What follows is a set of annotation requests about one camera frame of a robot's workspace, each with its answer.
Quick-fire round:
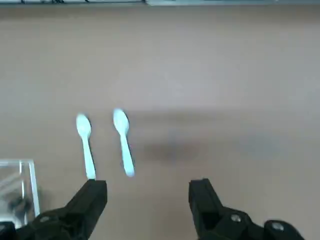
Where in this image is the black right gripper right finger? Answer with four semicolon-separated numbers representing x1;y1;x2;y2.
188;177;309;240

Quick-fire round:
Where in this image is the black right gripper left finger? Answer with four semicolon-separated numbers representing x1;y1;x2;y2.
0;178;108;240

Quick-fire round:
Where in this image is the blue plastic spoon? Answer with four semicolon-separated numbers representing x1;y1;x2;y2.
112;107;136;179

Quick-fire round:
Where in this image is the green plastic spoon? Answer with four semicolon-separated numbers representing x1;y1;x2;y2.
75;113;97;181

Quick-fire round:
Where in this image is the clear acrylic cup rack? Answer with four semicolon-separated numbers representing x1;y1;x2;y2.
0;158;41;224

